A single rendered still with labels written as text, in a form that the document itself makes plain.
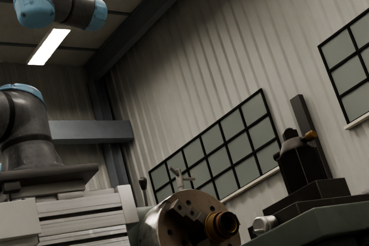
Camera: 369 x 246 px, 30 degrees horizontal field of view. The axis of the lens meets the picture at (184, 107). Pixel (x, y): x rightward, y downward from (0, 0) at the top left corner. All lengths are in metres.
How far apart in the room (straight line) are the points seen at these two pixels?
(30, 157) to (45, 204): 0.11
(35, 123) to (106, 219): 0.27
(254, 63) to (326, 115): 1.80
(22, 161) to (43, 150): 0.05
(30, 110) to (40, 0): 0.29
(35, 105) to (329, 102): 9.05
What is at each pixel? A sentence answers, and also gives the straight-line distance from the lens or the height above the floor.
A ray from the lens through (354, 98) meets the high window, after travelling 10.16.
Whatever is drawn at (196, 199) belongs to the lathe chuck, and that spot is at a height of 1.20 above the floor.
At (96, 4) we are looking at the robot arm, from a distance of 1.51.
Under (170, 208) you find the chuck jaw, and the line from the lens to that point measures 2.13.
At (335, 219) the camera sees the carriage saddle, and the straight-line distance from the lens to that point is 1.43.
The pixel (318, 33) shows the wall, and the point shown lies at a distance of 10.72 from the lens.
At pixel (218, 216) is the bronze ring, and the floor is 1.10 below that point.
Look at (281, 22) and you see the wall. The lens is 11.24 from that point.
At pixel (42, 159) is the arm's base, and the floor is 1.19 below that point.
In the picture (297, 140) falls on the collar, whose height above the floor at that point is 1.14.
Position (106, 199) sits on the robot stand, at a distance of 1.54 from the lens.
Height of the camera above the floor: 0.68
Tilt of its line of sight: 21 degrees up
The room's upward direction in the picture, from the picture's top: 16 degrees counter-clockwise
